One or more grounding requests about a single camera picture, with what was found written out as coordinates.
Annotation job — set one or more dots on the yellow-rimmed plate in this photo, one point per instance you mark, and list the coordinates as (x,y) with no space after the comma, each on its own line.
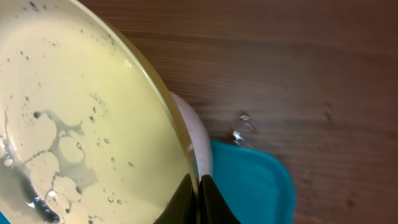
(89,132)

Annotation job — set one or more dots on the teal plastic serving tray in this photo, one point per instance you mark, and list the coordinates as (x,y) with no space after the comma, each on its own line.
(256,186)

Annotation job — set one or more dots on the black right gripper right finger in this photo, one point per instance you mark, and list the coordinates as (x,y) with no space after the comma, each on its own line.
(213,207)

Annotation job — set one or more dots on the white plate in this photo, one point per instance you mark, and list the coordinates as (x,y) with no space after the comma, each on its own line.
(198,135)

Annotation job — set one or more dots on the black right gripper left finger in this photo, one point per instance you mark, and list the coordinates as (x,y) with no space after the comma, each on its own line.
(181,208)

